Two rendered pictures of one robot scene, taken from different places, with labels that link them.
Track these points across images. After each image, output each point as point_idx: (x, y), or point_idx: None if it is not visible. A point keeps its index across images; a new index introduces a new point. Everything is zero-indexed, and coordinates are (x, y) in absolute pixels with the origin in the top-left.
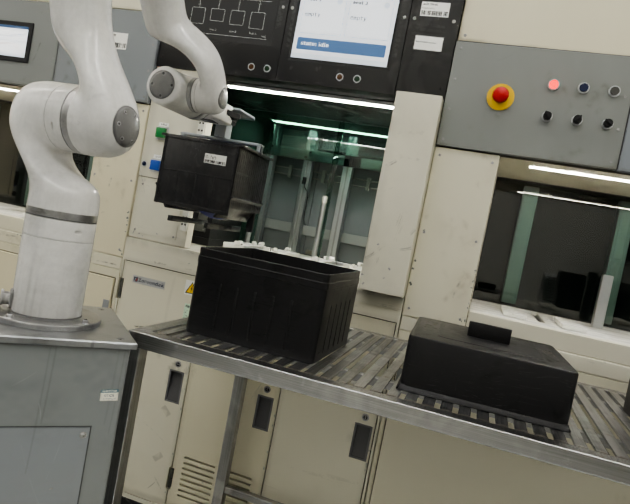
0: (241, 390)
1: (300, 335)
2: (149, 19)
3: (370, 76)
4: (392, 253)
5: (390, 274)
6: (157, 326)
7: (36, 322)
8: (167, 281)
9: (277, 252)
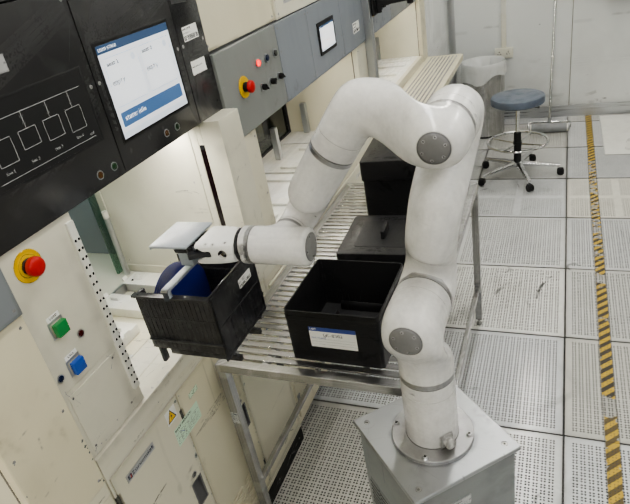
0: (245, 418)
1: None
2: (329, 200)
3: (182, 117)
4: None
5: None
6: (387, 382)
7: (465, 420)
8: (153, 438)
9: (126, 327)
